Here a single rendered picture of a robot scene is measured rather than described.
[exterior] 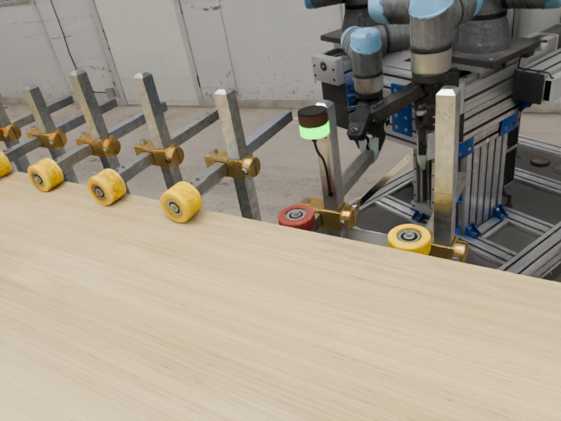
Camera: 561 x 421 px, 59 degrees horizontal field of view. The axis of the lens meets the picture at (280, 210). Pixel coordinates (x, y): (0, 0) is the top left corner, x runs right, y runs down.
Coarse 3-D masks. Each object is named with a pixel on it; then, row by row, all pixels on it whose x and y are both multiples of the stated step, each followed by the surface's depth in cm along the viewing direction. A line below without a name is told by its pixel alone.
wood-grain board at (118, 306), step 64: (0, 192) 142; (64, 192) 136; (0, 256) 112; (64, 256) 108; (128, 256) 105; (192, 256) 101; (256, 256) 98; (320, 256) 95; (384, 256) 92; (0, 320) 93; (64, 320) 90; (128, 320) 88; (192, 320) 85; (256, 320) 83; (320, 320) 81; (384, 320) 79; (448, 320) 77; (512, 320) 75; (0, 384) 79; (64, 384) 77; (128, 384) 75; (192, 384) 74; (256, 384) 72; (320, 384) 70; (384, 384) 69; (448, 384) 67; (512, 384) 66
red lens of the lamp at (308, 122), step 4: (324, 112) 97; (300, 116) 97; (304, 116) 96; (308, 116) 96; (312, 116) 96; (316, 116) 96; (320, 116) 96; (324, 116) 97; (300, 120) 98; (304, 120) 97; (308, 120) 96; (312, 120) 96; (316, 120) 96; (320, 120) 96; (324, 120) 97; (300, 124) 98; (304, 124) 97; (308, 124) 97; (312, 124) 96; (316, 124) 97; (320, 124) 97
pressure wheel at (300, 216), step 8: (288, 208) 110; (296, 208) 110; (304, 208) 109; (280, 216) 108; (288, 216) 108; (296, 216) 107; (304, 216) 107; (312, 216) 106; (280, 224) 106; (288, 224) 105; (296, 224) 104; (304, 224) 105; (312, 224) 106
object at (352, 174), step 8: (368, 152) 137; (360, 160) 134; (368, 160) 135; (352, 168) 131; (360, 168) 131; (344, 176) 128; (352, 176) 128; (360, 176) 132; (344, 184) 125; (352, 184) 128; (344, 192) 125; (320, 216) 115; (320, 224) 116
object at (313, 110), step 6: (306, 108) 100; (312, 108) 99; (318, 108) 99; (324, 108) 98; (306, 114) 96; (312, 114) 96; (318, 114) 96; (318, 126) 97; (324, 138) 103; (318, 150) 102; (324, 162) 105; (330, 186) 109; (330, 192) 110
